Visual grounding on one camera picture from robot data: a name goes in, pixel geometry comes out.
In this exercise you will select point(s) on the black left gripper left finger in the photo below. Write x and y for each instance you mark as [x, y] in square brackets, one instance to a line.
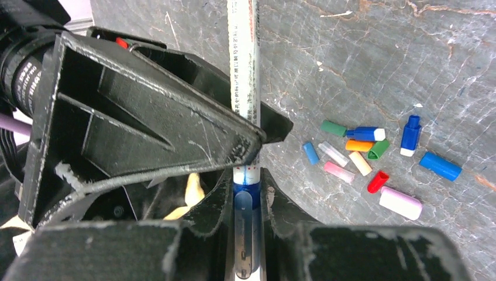
[198, 246]

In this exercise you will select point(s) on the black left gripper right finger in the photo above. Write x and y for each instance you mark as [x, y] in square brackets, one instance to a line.
[299, 247]

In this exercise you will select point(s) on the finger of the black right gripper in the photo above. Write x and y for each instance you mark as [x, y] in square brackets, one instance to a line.
[214, 83]
[106, 117]

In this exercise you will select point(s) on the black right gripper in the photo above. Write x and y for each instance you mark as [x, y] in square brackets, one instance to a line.
[22, 50]

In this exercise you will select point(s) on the blue long nib marker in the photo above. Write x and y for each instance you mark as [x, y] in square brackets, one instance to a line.
[243, 31]

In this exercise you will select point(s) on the pink clear pen cap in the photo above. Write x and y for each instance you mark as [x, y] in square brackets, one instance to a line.
[339, 172]

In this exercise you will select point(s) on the light blue marker cap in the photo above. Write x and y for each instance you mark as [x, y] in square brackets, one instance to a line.
[311, 153]

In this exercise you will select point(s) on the beige marker cap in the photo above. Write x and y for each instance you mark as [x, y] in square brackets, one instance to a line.
[359, 161]

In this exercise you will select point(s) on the red marker cap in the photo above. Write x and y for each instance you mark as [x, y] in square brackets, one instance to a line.
[377, 182]

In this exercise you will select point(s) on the pink highlighter cap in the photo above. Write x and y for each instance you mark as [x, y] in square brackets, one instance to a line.
[400, 203]

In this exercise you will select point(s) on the orange marker cap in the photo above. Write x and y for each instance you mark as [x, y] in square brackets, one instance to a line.
[358, 145]

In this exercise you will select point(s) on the green marker cap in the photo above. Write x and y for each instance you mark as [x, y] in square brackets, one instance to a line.
[333, 128]
[378, 149]

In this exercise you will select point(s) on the blue white marker cap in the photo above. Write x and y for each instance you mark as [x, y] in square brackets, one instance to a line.
[366, 133]

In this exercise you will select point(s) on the small blue marker cap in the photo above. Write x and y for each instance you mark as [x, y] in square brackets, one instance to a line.
[410, 136]

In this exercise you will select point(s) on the large blue marker cap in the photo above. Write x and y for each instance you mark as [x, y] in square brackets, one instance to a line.
[440, 166]

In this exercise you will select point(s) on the black floral plush blanket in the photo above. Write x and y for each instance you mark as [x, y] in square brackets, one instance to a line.
[170, 199]

